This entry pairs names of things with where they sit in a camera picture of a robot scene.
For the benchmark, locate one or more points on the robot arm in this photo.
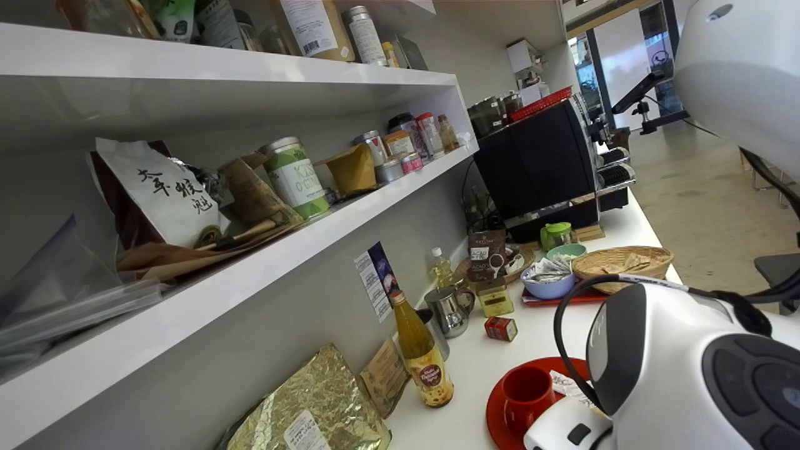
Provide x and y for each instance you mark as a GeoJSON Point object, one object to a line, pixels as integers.
{"type": "Point", "coordinates": [675, 375]}

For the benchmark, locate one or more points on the orange packet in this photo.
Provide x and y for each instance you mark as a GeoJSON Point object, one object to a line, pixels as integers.
{"type": "Point", "coordinates": [353, 170]}

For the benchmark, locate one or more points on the brown paper packet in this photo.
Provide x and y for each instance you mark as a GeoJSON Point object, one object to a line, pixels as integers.
{"type": "Point", "coordinates": [382, 378]}

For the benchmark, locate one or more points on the blue card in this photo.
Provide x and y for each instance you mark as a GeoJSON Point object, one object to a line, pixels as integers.
{"type": "Point", "coordinates": [384, 265]}

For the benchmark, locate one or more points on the small silver tin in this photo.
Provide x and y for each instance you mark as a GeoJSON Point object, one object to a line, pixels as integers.
{"type": "Point", "coordinates": [389, 170]}

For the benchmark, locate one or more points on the small oil bottle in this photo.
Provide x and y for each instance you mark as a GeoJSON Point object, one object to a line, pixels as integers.
{"type": "Point", "coordinates": [441, 270]}

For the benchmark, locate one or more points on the small pink tin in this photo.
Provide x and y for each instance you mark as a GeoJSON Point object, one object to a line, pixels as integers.
{"type": "Point", "coordinates": [412, 163]}

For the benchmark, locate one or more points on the white paper note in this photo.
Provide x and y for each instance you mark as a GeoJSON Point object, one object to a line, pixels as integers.
{"type": "Point", "coordinates": [375, 290]}

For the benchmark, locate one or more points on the orange label tin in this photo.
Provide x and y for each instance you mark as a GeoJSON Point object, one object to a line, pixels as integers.
{"type": "Point", "coordinates": [399, 144]}

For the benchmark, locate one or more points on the tall silver tin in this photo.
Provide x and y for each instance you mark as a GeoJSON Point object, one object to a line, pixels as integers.
{"type": "Point", "coordinates": [373, 145]}

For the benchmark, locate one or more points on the brown coffee bag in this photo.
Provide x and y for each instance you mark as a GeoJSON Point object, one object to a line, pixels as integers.
{"type": "Point", "coordinates": [486, 253]}

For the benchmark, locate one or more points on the red lid white canister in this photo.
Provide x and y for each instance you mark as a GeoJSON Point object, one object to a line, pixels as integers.
{"type": "Point", "coordinates": [430, 134]}

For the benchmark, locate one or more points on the steel milk jug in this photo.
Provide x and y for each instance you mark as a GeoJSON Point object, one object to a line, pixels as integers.
{"type": "Point", "coordinates": [447, 312]}

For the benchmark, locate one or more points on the black lid jar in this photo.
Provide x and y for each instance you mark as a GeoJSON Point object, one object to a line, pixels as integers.
{"type": "Point", "coordinates": [407, 125]}

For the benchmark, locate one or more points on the amber bottle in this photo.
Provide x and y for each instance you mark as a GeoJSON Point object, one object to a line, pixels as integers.
{"type": "Point", "coordinates": [447, 134]}

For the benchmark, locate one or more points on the green label tin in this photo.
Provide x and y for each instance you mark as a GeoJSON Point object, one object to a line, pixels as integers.
{"type": "Point", "coordinates": [294, 178]}

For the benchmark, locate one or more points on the yellow tin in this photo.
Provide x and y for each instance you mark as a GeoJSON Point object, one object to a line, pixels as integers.
{"type": "Point", "coordinates": [495, 301]}

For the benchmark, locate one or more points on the flat wicker tray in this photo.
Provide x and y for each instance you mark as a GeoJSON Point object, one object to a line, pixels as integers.
{"type": "Point", "coordinates": [522, 265]}

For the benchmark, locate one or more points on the yellow syrup bottle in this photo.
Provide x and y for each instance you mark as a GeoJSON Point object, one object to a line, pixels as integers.
{"type": "Point", "coordinates": [425, 362]}

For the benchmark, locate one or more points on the small red tin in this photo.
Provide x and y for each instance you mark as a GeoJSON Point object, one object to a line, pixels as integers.
{"type": "Point", "coordinates": [500, 329]}

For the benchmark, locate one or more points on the crumpled brown paper bag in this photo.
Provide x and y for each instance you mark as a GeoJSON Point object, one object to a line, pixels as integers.
{"type": "Point", "coordinates": [253, 194]}

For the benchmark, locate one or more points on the red tray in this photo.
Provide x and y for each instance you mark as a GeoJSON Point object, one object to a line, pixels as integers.
{"type": "Point", "coordinates": [531, 298]}

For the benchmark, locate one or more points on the black espresso machine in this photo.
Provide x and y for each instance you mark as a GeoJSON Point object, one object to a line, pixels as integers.
{"type": "Point", "coordinates": [537, 162]}

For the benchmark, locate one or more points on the green lid jar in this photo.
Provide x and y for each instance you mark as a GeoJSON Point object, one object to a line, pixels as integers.
{"type": "Point", "coordinates": [555, 234]}

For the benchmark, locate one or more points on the wooden spoon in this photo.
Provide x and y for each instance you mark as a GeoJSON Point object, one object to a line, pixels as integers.
{"type": "Point", "coordinates": [244, 234]}

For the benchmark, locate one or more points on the heap of sachets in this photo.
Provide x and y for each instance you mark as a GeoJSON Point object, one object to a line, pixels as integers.
{"type": "Point", "coordinates": [550, 270]}

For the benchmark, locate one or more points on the blue bowl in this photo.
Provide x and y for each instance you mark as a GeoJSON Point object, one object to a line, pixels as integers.
{"type": "Point", "coordinates": [550, 289]}

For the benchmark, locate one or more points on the green bowl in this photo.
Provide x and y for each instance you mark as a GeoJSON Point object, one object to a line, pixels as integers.
{"type": "Point", "coordinates": [565, 251]}

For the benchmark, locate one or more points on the small yellow jar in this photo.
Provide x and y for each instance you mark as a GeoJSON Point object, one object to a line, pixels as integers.
{"type": "Point", "coordinates": [390, 55]}

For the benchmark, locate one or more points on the grey box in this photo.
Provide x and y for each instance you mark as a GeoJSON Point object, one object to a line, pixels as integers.
{"type": "Point", "coordinates": [411, 53]}

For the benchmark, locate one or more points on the red rack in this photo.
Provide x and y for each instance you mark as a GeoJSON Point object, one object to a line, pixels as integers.
{"type": "Point", "coordinates": [537, 105]}

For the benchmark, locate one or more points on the wooden block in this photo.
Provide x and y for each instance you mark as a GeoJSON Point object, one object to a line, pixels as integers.
{"type": "Point", "coordinates": [589, 234]}

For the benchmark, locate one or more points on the silver white canister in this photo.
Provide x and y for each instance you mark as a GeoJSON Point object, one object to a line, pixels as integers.
{"type": "Point", "coordinates": [365, 37]}

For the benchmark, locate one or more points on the gold foil bag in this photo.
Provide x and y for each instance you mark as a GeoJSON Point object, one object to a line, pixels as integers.
{"type": "Point", "coordinates": [319, 406]}

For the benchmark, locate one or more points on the white box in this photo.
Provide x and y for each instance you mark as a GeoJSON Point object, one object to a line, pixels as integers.
{"type": "Point", "coordinates": [522, 55]}

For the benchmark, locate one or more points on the red cup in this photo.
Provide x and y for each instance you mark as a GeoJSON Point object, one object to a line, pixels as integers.
{"type": "Point", "coordinates": [525, 394]}

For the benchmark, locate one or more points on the red saucer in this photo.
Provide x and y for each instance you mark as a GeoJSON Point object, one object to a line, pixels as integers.
{"type": "Point", "coordinates": [497, 412]}

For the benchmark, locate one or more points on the brown bag white label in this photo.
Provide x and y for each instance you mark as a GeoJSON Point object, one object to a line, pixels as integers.
{"type": "Point", "coordinates": [312, 28]}

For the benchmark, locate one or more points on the heap of brown packets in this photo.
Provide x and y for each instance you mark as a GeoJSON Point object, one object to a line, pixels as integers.
{"type": "Point", "coordinates": [625, 262]}

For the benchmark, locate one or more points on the white sachet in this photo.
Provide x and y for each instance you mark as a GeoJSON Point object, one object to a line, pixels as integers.
{"type": "Point", "coordinates": [565, 384]}

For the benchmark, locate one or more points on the wicker basket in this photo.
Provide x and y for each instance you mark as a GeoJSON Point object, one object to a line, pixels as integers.
{"type": "Point", "coordinates": [625, 275]}

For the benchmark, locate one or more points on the white tea bag black print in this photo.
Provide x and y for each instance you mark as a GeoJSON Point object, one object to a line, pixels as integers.
{"type": "Point", "coordinates": [169, 194]}

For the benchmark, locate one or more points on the flat brown paper bag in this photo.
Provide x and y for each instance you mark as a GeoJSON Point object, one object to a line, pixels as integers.
{"type": "Point", "coordinates": [169, 257]}

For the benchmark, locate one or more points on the dark bag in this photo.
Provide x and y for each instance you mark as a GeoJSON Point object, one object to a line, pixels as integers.
{"type": "Point", "coordinates": [219, 22]}

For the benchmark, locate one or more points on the green white bag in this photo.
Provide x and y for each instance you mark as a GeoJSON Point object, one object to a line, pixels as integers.
{"type": "Point", "coordinates": [172, 19]}

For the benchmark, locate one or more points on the clear plastic bags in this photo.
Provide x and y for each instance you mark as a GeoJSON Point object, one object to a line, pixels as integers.
{"type": "Point", "coordinates": [62, 294]}

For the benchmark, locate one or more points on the clear brown bag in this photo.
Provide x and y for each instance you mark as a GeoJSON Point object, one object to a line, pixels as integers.
{"type": "Point", "coordinates": [106, 15]}

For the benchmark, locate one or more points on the white wall shelf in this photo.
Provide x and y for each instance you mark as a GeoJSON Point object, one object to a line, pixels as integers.
{"type": "Point", "coordinates": [250, 256]}

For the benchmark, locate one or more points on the camera on mount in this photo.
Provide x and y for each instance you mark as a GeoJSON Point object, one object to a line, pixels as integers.
{"type": "Point", "coordinates": [644, 90]}

